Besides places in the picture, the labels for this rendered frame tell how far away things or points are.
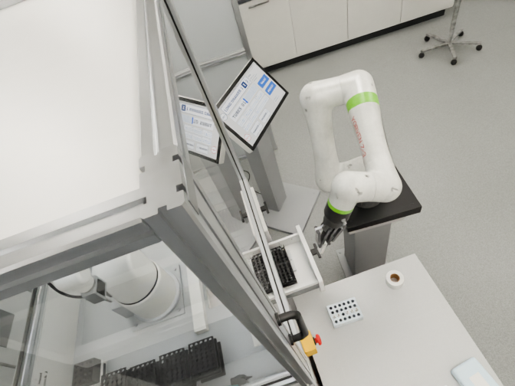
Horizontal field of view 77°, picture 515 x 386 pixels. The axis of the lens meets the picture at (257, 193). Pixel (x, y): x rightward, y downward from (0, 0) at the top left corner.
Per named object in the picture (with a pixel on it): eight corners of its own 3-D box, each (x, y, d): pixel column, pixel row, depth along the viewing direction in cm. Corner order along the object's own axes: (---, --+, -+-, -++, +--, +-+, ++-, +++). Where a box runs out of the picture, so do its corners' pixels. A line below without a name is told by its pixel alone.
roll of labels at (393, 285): (393, 270, 141) (394, 266, 138) (406, 282, 137) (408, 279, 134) (382, 280, 140) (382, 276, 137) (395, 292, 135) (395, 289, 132)
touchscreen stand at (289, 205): (320, 192, 269) (305, 89, 191) (300, 237, 248) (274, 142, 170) (267, 180, 291) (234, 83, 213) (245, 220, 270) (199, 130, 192)
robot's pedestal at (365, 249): (375, 240, 232) (382, 171, 174) (394, 278, 213) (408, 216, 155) (336, 251, 234) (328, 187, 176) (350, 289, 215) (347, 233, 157)
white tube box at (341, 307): (354, 299, 137) (354, 296, 135) (363, 318, 132) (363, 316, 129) (326, 309, 138) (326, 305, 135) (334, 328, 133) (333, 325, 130)
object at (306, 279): (299, 238, 153) (296, 231, 149) (319, 287, 137) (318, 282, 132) (220, 266, 154) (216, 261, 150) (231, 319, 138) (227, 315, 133)
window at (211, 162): (242, 179, 163) (149, -36, 90) (299, 356, 108) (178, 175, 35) (241, 180, 163) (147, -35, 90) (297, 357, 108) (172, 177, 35)
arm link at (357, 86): (337, 88, 134) (336, 67, 124) (369, 80, 132) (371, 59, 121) (346, 124, 127) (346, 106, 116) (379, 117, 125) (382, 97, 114)
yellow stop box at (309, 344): (313, 333, 126) (310, 328, 120) (319, 352, 121) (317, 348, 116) (300, 338, 126) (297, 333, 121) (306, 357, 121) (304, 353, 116)
